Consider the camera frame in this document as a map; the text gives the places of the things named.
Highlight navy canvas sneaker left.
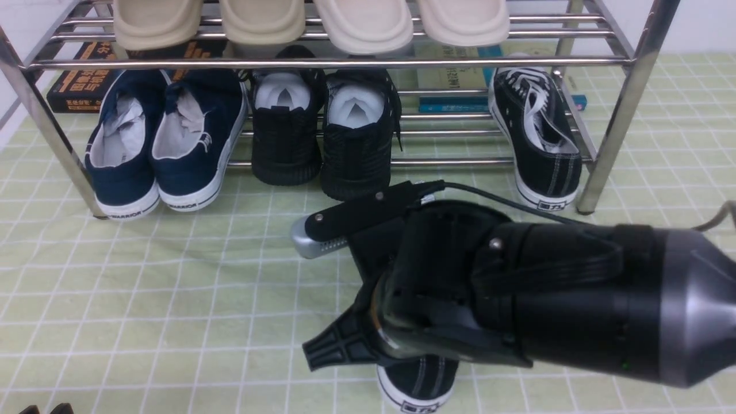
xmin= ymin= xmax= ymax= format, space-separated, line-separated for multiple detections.
xmin=85 ymin=69 xmax=171 ymax=221

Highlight cream slipper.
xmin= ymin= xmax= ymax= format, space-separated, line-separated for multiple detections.
xmin=417 ymin=1 xmax=511 ymax=47
xmin=313 ymin=1 xmax=415 ymax=55

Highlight black camera cable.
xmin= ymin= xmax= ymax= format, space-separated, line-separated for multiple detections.
xmin=431 ymin=181 xmax=736 ymax=232

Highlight navy canvas sneaker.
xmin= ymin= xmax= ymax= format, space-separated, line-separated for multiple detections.
xmin=150 ymin=68 xmax=249 ymax=212
xmin=85 ymin=69 xmax=171 ymax=221

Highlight blue and cream book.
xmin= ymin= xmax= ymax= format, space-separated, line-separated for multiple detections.
xmin=413 ymin=40 xmax=557 ymax=113

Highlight black knit sneaker right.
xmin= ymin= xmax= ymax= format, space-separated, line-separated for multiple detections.
xmin=320 ymin=67 xmax=403 ymax=201

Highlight navy canvas sneaker right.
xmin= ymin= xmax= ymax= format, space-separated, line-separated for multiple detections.
xmin=150 ymin=68 xmax=249 ymax=212

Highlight tan slipper far left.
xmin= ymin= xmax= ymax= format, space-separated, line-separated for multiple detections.
xmin=113 ymin=1 xmax=204 ymax=51

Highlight black knit sneaker left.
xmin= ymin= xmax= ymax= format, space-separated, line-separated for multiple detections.
xmin=244 ymin=68 xmax=326 ymax=186

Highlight dark object bottom left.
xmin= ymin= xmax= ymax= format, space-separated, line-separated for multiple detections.
xmin=19 ymin=403 xmax=75 ymax=414

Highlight black knit sneaker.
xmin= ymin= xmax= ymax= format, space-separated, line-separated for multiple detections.
xmin=320 ymin=67 xmax=403 ymax=201
xmin=244 ymin=68 xmax=326 ymax=186

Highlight tan slipper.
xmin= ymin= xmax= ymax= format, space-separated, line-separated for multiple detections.
xmin=113 ymin=1 xmax=204 ymax=51
xmin=219 ymin=1 xmax=306 ymax=45

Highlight black orange book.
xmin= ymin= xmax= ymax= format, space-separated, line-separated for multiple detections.
xmin=45 ymin=40 xmax=228 ymax=113

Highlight black canvas sneaker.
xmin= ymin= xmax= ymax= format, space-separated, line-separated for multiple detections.
xmin=376 ymin=355 xmax=458 ymax=413
xmin=488 ymin=66 xmax=583 ymax=212

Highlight stainless steel shoe rack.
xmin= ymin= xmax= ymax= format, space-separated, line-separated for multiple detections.
xmin=2 ymin=1 xmax=679 ymax=220

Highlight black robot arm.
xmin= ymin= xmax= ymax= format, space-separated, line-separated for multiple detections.
xmin=302 ymin=200 xmax=734 ymax=388

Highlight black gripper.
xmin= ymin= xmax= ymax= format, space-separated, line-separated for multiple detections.
xmin=302 ymin=200 xmax=532 ymax=372

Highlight cream slipper far right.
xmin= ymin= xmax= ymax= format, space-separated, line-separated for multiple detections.
xmin=417 ymin=1 xmax=511 ymax=47

